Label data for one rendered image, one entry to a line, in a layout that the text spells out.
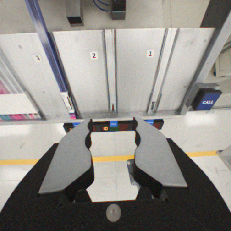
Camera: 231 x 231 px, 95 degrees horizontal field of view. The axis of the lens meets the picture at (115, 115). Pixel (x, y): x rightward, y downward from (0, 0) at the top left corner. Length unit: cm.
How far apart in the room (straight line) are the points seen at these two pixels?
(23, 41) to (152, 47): 24
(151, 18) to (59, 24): 36
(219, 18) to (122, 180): 117
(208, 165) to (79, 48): 144
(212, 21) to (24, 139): 139
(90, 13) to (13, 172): 143
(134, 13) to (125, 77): 36
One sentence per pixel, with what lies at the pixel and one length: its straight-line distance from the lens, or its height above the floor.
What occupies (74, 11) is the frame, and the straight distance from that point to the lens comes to 53.
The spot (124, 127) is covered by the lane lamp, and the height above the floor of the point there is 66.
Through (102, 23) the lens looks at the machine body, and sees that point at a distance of 55.
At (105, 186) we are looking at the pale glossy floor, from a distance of 124.
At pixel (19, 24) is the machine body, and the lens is 65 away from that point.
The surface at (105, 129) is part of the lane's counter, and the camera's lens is 38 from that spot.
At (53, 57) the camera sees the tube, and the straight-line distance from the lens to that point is 25.
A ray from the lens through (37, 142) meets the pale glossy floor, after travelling 129.
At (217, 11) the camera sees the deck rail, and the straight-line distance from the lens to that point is 31.
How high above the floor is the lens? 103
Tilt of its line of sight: 89 degrees down
